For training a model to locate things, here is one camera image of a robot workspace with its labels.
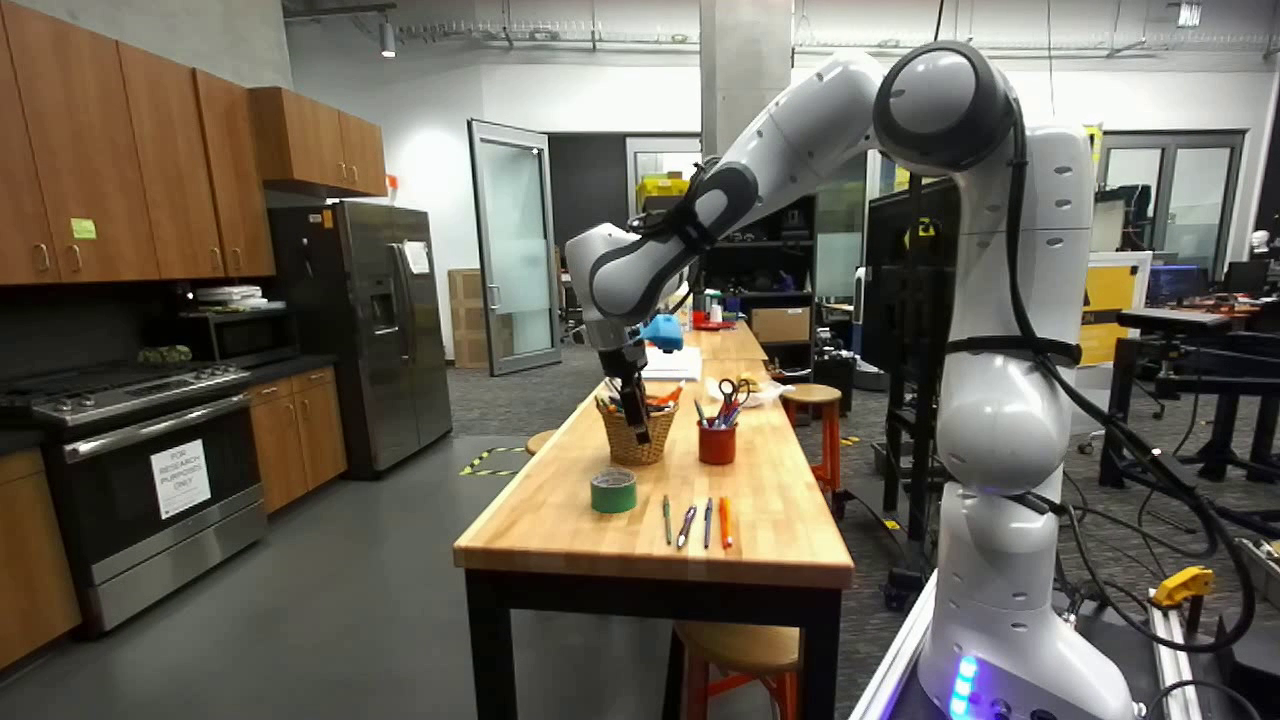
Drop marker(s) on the purple pen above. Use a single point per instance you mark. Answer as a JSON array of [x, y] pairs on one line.
[[684, 529]]

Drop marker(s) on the white paper on fridge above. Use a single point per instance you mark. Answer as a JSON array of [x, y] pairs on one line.
[[419, 256]]

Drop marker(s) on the orange pen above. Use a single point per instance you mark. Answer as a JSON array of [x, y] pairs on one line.
[[720, 521]]

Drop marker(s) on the round wooden stool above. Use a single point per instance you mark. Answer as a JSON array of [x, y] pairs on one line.
[[814, 392], [538, 441], [742, 650]]

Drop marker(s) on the white sign on oven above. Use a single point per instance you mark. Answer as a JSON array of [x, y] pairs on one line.
[[178, 480]]

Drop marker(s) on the small green bowl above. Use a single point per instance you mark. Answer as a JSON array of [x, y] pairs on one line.
[[612, 493]]

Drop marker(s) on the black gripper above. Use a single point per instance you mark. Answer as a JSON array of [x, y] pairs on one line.
[[624, 365]]

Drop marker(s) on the green pen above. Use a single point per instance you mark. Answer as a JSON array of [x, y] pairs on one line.
[[665, 521]]

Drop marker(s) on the glass door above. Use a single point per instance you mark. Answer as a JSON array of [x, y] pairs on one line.
[[515, 245]]

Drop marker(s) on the large wooden wall cabinets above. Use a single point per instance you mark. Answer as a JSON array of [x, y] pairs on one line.
[[132, 144]]

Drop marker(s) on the red cup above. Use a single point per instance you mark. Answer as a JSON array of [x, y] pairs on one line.
[[717, 445]]

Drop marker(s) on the small wooden wall cabinets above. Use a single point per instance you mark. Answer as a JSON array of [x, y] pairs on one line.
[[312, 143]]

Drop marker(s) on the black workbench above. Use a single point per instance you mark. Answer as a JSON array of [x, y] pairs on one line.
[[1200, 361]]

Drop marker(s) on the white paper stack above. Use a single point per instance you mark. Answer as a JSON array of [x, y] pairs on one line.
[[673, 361]]

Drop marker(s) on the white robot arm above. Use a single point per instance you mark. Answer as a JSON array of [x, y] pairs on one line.
[[1002, 426]]

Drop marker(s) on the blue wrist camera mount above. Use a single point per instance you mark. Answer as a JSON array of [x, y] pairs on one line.
[[665, 334]]

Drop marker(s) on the stainless steel fridge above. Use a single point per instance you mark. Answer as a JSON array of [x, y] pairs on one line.
[[360, 334]]

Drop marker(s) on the green sticky note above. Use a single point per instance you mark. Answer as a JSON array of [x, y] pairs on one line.
[[80, 228]]

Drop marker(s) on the yellow bar clamp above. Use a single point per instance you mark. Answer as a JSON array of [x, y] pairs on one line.
[[1182, 586]]

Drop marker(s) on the stainless steel oven range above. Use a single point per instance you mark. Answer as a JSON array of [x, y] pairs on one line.
[[147, 533]]

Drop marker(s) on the microwave oven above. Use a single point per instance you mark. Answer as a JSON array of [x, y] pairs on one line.
[[241, 334]]

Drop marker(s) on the wooden base cabinet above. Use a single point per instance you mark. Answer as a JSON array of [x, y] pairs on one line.
[[296, 436], [33, 560]]

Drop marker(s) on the clear plastic food bag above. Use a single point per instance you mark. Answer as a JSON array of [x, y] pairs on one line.
[[760, 392]]

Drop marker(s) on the cardboard boxes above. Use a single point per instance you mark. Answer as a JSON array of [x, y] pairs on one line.
[[464, 320]]

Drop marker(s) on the wicker basket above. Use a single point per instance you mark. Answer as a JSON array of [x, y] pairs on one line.
[[663, 441]]

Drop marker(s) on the black metal table frame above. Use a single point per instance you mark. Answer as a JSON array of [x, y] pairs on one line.
[[641, 593]]

